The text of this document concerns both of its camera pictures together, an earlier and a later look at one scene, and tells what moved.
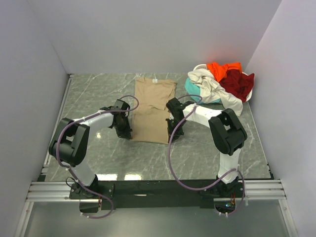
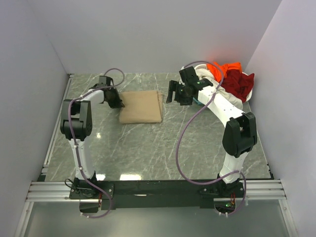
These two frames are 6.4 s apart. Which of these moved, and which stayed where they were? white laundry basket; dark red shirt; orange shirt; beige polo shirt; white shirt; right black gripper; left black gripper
Moved: beige polo shirt; left black gripper; right black gripper
Stayed: dark red shirt; orange shirt; white laundry basket; white shirt
